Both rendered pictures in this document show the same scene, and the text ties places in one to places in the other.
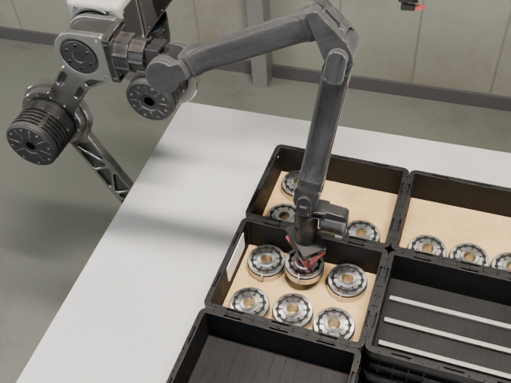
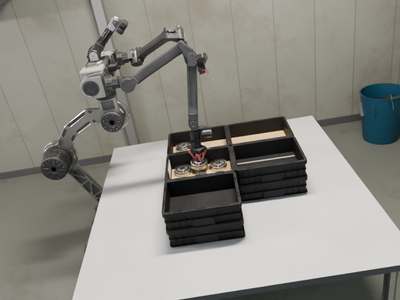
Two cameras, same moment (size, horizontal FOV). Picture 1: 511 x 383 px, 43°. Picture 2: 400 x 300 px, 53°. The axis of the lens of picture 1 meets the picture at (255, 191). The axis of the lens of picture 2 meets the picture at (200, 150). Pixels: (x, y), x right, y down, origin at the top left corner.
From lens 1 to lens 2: 114 cm
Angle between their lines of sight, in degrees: 24
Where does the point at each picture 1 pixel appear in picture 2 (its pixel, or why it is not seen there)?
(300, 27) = (175, 49)
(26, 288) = (49, 275)
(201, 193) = (139, 171)
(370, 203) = (215, 144)
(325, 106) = (191, 78)
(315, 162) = (193, 104)
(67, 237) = (63, 247)
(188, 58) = (136, 75)
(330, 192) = not seen: hidden behind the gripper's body
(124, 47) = (109, 78)
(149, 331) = (140, 217)
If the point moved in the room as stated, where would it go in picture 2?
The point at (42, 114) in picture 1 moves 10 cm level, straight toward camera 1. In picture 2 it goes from (57, 152) to (64, 156)
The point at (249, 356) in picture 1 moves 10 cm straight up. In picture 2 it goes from (190, 197) to (187, 183)
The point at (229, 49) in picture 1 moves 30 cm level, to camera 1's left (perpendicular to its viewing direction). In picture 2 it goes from (151, 66) to (97, 82)
